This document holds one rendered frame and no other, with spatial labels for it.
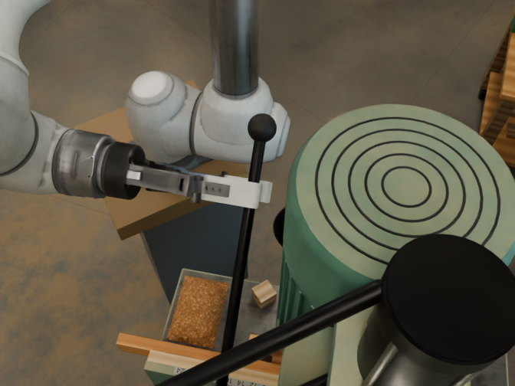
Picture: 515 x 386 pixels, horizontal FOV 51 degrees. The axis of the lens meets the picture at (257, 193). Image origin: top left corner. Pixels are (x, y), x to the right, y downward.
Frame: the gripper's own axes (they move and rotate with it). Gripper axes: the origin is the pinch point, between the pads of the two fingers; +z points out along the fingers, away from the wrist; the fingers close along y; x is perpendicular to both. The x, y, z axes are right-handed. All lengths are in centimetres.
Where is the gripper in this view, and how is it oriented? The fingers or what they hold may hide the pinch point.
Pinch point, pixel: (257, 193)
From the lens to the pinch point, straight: 70.1
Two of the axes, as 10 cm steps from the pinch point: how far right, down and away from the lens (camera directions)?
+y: -1.2, 0.3, -9.9
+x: 1.6, -9.9, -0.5
